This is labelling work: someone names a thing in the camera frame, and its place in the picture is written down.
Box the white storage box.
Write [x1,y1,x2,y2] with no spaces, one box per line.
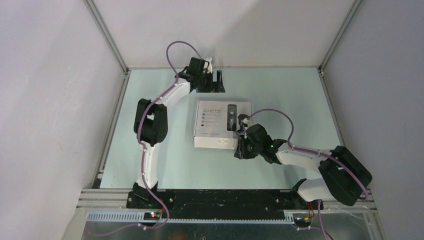
[193,100,252,150]

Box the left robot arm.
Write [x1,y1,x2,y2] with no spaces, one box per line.
[133,57,226,200]

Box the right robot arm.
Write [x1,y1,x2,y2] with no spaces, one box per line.
[234,123,373,206]

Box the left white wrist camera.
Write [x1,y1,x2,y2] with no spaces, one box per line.
[202,57,213,74]

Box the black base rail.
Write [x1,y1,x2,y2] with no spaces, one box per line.
[126,189,322,221]

